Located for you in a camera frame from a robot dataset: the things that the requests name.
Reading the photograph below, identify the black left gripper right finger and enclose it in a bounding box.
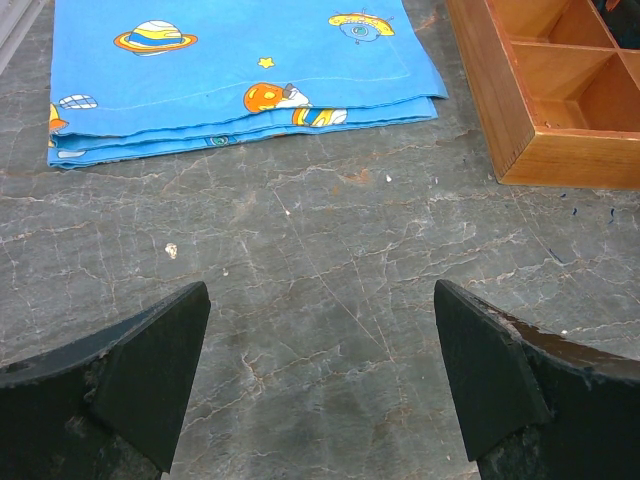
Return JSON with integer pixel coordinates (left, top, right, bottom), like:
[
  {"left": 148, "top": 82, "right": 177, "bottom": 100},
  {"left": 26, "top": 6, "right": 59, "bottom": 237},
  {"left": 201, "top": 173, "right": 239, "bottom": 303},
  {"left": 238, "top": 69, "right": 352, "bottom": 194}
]
[{"left": 434, "top": 280, "right": 639, "bottom": 479}]

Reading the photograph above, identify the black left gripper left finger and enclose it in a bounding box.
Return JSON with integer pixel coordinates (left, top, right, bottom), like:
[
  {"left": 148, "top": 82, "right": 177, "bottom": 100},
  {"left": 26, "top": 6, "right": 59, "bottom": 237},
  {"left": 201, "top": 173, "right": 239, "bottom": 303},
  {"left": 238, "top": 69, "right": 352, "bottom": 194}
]
[{"left": 1, "top": 282, "right": 211, "bottom": 479}]

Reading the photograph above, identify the wooden compartment tray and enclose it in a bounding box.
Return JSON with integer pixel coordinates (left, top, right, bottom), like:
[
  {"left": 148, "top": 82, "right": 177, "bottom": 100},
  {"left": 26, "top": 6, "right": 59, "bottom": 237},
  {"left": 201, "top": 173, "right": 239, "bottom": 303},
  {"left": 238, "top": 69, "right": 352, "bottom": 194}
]
[{"left": 447, "top": 0, "right": 639, "bottom": 190}]

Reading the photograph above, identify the blue space-print cloth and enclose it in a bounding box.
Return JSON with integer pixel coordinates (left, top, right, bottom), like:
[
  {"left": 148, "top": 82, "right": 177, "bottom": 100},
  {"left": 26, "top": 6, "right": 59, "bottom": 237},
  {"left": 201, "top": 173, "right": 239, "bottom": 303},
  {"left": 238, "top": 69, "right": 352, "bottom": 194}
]
[{"left": 47, "top": 0, "right": 448, "bottom": 169}]

